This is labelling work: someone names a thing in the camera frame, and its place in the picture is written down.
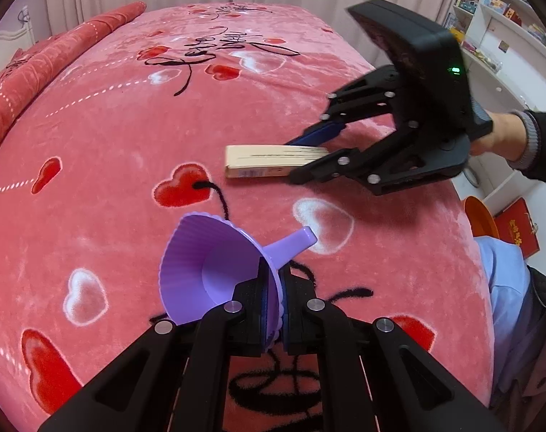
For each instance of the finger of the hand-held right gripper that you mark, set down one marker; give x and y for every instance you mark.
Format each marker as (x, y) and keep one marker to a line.
(320, 132)
(318, 167)

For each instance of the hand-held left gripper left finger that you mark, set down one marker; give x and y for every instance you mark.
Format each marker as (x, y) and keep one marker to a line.
(248, 324)

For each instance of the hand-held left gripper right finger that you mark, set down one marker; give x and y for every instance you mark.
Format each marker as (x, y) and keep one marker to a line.
(295, 324)

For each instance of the purple silicone funnel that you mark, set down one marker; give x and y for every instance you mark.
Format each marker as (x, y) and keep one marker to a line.
(210, 270)

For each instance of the person's right forearm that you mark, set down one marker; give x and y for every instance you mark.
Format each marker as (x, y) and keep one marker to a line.
(545, 144)

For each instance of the person's right hand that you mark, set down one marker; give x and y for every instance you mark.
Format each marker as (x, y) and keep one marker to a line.
(507, 135)

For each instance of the white curved desk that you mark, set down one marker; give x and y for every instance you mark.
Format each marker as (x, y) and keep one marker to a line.
(516, 94)

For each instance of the white bookshelf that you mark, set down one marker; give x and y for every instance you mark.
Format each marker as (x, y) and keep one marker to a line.
(493, 13)

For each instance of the orange bowl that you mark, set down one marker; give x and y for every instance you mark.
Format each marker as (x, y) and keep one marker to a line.
(480, 216)

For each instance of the red box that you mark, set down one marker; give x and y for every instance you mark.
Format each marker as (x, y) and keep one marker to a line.
(518, 229)

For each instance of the pink printed blanket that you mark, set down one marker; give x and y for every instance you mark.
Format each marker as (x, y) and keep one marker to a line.
(97, 211)

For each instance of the blue cloth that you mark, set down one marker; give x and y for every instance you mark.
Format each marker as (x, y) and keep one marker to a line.
(502, 288)

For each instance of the red quilt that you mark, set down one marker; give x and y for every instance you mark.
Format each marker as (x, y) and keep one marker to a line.
(39, 67)

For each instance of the white bed headboard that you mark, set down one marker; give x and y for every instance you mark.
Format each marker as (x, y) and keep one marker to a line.
(23, 27)

